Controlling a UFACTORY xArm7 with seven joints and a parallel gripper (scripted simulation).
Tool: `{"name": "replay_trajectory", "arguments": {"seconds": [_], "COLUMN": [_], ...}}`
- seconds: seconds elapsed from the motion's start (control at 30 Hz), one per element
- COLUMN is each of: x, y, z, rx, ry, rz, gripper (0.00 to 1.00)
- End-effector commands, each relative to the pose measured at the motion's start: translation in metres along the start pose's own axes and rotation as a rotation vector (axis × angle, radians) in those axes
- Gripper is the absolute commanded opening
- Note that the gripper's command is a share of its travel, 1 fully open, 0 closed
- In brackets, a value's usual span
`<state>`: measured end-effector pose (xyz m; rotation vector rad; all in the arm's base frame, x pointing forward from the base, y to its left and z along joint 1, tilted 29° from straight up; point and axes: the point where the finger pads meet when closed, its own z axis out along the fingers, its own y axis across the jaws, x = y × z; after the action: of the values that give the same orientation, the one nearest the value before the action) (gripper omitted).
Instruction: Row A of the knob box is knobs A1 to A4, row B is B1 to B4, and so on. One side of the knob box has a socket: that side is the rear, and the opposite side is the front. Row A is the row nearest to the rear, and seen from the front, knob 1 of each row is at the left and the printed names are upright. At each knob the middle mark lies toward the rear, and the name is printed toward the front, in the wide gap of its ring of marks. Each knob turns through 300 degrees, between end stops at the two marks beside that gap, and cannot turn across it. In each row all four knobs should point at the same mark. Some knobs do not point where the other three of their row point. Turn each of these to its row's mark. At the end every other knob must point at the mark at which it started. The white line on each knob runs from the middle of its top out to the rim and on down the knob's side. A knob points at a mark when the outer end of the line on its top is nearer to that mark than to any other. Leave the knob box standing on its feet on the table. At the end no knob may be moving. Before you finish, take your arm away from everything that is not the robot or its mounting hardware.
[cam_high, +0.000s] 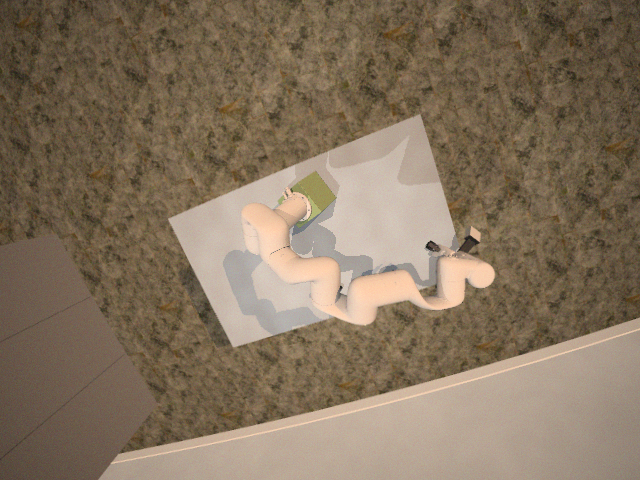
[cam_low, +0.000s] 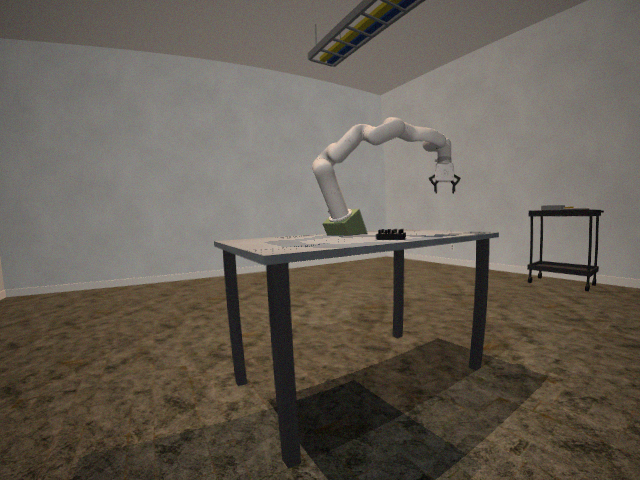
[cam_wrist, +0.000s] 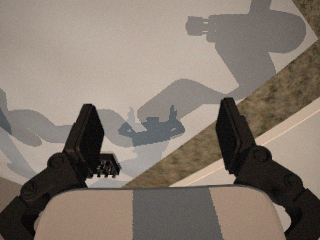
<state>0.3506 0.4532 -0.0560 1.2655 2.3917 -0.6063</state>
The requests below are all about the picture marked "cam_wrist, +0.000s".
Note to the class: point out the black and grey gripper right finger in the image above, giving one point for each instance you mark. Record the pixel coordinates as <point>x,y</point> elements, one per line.
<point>253,166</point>

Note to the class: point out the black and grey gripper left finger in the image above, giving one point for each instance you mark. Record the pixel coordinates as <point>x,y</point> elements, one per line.
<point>80,158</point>

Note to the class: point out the black knob box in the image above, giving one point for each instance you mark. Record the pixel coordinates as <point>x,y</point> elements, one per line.
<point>105,169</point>

